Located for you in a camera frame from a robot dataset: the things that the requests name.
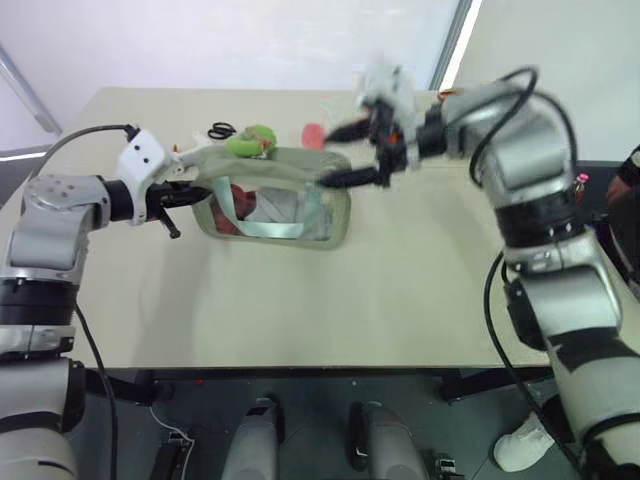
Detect black floor device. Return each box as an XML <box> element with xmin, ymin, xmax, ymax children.
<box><xmin>149</xmin><ymin>432</ymin><xmax>196</xmax><ymax>480</ymax></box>

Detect black scissors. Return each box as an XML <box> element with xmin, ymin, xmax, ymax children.
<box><xmin>206</xmin><ymin>121</ymin><xmax>238</xmax><ymax>141</ymax></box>

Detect grey cloth inside pouch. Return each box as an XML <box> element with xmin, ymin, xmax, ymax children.
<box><xmin>244</xmin><ymin>186</ymin><xmax>301</xmax><ymax>225</ymax></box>

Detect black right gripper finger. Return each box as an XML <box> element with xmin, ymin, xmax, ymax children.
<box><xmin>323</xmin><ymin>118</ymin><xmax>377</xmax><ymax>145</ymax></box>
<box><xmin>316</xmin><ymin>166</ymin><xmax>382</xmax><ymax>191</ymax></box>

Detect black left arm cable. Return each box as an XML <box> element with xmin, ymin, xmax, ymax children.
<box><xmin>29</xmin><ymin>123</ymin><xmax>140</xmax><ymax>480</ymax></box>

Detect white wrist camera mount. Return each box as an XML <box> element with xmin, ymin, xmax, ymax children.
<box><xmin>116</xmin><ymin>128</ymin><xmax>177</xmax><ymax>224</ymax></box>
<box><xmin>353</xmin><ymin>62</ymin><xmax>417</xmax><ymax>126</ymax></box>

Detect pink small object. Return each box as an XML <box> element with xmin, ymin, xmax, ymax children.
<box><xmin>300</xmin><ymin>122</ymin><xmax>329</xmax><ymax>150</ymax></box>

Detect person in black clothing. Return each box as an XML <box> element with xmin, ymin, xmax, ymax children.
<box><xmin>602</xmin><ymin>143</ymin><xmax>640</xmax><ymax>307</ymax></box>

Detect black table frame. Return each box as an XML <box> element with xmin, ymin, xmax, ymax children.
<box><xmin>82</xmin><ymin>366</ymin><xmax>551</xmax><ymax>407</ymax></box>

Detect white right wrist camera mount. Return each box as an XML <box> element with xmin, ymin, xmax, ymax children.
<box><xmin>353</xmin><ymin>62</ymin><xmax>417</xmax><ymax>126</ymax></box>

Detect grey robot leg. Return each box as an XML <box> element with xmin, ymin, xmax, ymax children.
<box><xmin>347</xmin><ymin>400</ymin><xmax>431</xmax><ymax>480</ymax></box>
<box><xmin>220</xmin><ymin>394</ymin><xmax>285</xmax><ymax>480</ymax></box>

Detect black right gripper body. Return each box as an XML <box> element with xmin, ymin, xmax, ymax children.
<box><xmin>368</xmin><ymin>99</ymin><xmax>420</xmax><ymax>190</ymax></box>

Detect red item inside pouch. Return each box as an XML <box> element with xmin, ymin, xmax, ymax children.
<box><xmin>211</xmin><ymin>183</ymin><xmax>258</xmax><ymax>235</ymax></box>

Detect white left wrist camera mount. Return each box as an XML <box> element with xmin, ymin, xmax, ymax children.
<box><xmin>116</xmin><ymin>128</ymin><xmax>177</xmax><ymax>224</ymax></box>

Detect white shoe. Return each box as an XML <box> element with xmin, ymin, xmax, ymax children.
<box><xmin>493</xmin><ymin>413</ymin><xmax>556</xmax><ymax>474</ymax></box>

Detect green zip pouch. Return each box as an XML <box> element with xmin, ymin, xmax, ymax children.
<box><xmin>180</xmin><ymin>143</ymin><xmax>354</xmax><ymax>251</ymax></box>

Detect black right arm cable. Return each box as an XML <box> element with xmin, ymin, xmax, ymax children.
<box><xmin>468</xmin><ymin>64</ymin><xmax>591</xmax><ymax>480</ymax></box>

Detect dark window frame post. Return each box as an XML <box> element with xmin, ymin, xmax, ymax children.
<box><xmin>427</xmin><ymin>0</ymin><xmax>484</xmax><ymax>92</ymax></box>

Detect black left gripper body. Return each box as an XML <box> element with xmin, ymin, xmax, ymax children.
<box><xmin>146</xmin><ymin>180</ymin><xmax>187</xmax><ymax>240</ymax></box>

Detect green plush keychain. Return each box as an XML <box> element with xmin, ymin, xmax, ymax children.
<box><xmin>225</xmin><ymin>123</ymin><xmax>279</xmax><ymax>160</ymax></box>

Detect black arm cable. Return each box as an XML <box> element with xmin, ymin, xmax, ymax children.
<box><xmin>29</xmin><ymin>123</ymin><xmax>140</xmax><ymax>480</ymax></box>
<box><xmin>468</xmin><ymin>64</ymin><xmax>591</xmax><ymax>480</ymax></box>

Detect thin white floor cable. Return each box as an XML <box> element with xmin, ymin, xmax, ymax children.
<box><xmin>148</xmin><ymin>404</ymin><xmax>197</xmax><ymax>446</ymax></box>

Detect grey metal window bar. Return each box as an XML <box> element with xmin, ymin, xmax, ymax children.
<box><xmin>0</xmin><ymin>43</ymin><xmax>64</xmax><ymax>136</ymax></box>

